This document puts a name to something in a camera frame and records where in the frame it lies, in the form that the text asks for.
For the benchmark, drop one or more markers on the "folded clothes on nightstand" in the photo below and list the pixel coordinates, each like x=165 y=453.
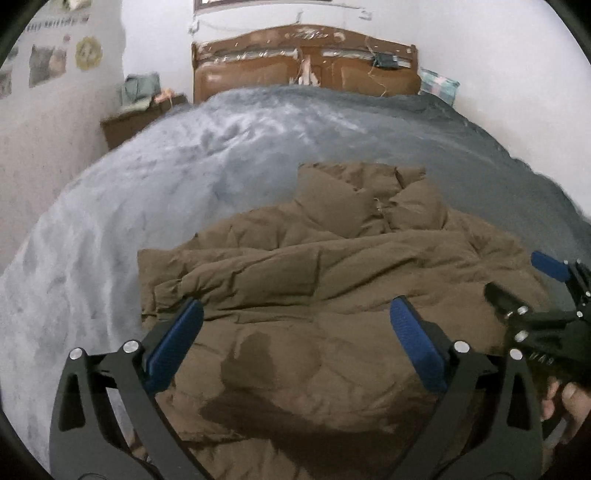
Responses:
x=138 y=90

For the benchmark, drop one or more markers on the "wooden bed headboard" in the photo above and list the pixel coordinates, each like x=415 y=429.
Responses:
x=240 y=74

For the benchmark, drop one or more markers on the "lettering wall sticker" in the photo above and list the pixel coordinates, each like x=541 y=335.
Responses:
x=55 y=23

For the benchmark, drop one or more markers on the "flower mane cat sticker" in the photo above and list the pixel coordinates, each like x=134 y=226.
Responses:
x=88 y=53

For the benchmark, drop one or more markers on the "grey plush blanket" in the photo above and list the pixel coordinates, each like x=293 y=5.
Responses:
x=184 y=161

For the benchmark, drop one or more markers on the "two cats wall sticker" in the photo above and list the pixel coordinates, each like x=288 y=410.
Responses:
x=46 y=62

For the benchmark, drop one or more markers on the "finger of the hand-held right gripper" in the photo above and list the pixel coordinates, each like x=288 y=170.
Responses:
x=549 y=267
x=503 y=297

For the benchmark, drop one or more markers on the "dark wooden nightstand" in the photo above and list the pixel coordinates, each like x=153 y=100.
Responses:
x=124 y=129

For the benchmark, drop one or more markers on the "black device on headboard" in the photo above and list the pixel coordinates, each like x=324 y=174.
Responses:
x=385 y=61

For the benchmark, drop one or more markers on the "single kitten wall sticker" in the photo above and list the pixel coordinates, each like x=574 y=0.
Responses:
x=5 y=83

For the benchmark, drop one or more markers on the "brown puffer jacket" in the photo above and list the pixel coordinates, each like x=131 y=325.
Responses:
x=323 y=286

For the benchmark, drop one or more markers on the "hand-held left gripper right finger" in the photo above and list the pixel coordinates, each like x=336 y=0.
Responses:
x=418 y=346

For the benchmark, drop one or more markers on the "person's right hand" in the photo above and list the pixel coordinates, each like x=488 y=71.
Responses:
x=577 y=401

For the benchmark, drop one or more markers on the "plaid pillow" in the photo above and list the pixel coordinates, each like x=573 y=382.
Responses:
x=438 y=85

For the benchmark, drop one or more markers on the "small orange item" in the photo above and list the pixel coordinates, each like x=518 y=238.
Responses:
x=165 y=96

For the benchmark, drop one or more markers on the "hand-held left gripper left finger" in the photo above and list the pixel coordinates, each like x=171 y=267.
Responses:
x=175 y=346

